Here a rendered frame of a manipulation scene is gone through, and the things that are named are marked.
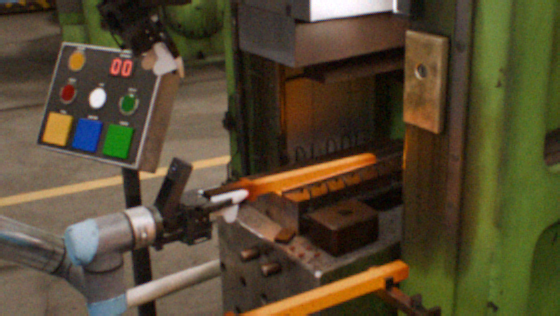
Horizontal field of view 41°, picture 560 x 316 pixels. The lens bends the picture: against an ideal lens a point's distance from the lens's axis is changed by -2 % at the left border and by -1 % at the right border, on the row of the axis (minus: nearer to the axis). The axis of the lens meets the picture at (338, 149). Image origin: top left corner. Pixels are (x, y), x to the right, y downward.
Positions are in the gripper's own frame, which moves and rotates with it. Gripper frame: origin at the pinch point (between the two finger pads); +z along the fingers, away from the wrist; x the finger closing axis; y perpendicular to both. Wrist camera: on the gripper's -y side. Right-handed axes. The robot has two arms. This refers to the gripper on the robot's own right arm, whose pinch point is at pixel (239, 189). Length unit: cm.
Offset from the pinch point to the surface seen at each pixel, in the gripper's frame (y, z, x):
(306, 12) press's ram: -36.6, 8.1, 11.6
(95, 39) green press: 69, 150, -467
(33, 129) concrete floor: 100, 63, -363
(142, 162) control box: 5.0, -4.0, -37.5
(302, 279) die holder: 13.8, 3.1, 17.3
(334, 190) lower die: 2.2, 18.4, 7.7
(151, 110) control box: -6.6, 0.2, -39.6
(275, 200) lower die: 4.9, 8.9, -0.4
